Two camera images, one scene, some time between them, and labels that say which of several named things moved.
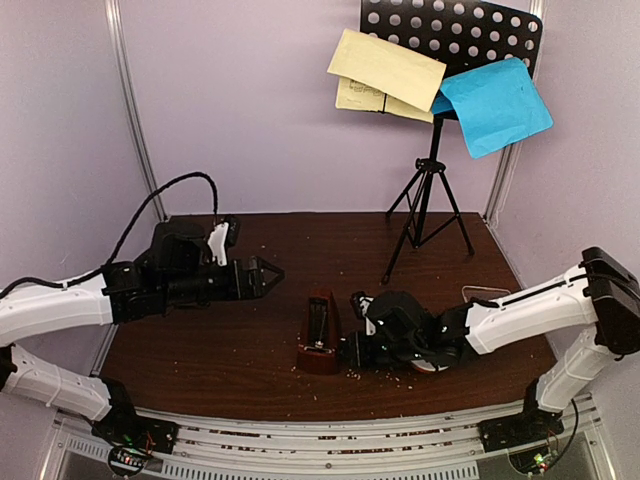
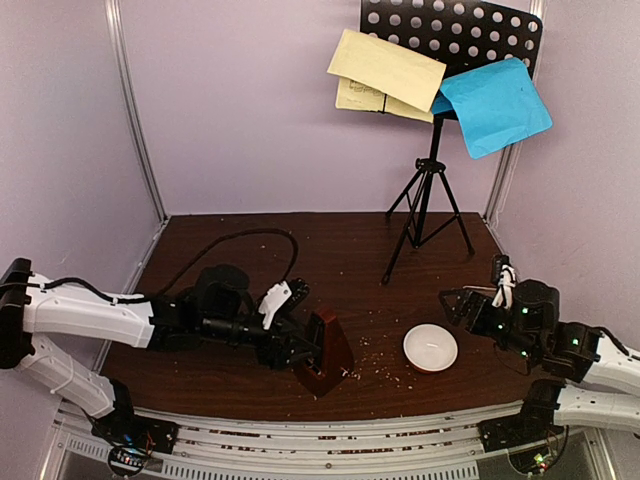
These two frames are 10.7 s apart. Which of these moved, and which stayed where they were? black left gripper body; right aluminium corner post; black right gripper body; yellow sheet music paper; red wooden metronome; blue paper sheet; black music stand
Moved: black left gripper body; black right gripper body; red wooden metronome
Stayed: blue paper sheet; yellow sheet music paper; black music stand; right aluminium corner post
